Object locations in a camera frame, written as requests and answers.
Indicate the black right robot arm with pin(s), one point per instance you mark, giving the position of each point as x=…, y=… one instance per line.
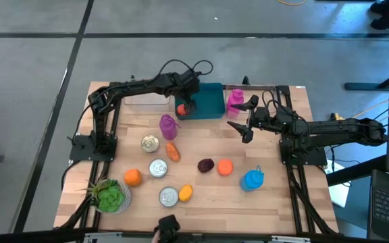
x=336, y=129

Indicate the round orange toy fruit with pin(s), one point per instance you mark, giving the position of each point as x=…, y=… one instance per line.
x=133, y=177

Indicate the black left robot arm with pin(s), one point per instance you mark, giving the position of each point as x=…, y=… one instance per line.
x=137, y=87

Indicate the gold-lid tin can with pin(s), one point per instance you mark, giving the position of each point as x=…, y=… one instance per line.
x=150, y=143

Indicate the black rig crossbar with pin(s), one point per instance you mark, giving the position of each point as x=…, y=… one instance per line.
x=29, y=236

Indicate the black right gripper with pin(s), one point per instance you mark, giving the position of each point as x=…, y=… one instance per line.
x=265, y=119

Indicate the clear plastic bin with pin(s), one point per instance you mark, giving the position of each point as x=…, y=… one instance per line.
x=147, y=100
x=255, y=88

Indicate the blue squeeze bottle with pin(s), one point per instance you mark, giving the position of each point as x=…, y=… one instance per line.
x=251, y=180

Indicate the black desk foot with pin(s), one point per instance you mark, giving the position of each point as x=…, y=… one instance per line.
x=356, y=172
x=383, y=81

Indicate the blue-label tin can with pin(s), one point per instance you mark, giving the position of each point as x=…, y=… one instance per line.
x=168, y=196

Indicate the white box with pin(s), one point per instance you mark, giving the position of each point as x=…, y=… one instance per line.
x=338, y=195

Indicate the teal plastic bin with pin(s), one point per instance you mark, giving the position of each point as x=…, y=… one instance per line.
x=208, y=101

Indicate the red-orange toy tomato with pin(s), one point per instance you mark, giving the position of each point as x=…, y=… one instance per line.
x=181, y=110

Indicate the green succulent in pot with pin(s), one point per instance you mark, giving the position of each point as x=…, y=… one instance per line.
x=110, y=198

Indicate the person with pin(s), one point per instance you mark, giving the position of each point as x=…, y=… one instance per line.
x=387, y=10

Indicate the silver-lid tin can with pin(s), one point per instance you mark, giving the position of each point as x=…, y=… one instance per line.
x=158, y=168

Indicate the squat orange toy pepper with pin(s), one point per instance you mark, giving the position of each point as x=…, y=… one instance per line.
x=225, y=167

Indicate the pink squeeze bottle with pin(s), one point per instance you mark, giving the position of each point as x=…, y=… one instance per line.
x=235, y=101

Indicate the orange toy carrot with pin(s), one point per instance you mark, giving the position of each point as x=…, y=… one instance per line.
x=173, y=152

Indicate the purple squeeze bottle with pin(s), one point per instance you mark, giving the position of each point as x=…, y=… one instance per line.
x=168, y=127

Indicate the dark purple toy plum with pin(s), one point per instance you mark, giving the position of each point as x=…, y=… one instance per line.
x=205, y=165

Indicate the yellow toy lemon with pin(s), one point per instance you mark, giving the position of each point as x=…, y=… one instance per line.
x=185, y=193

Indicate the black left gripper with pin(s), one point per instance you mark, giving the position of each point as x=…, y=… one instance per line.
x=189, y=84

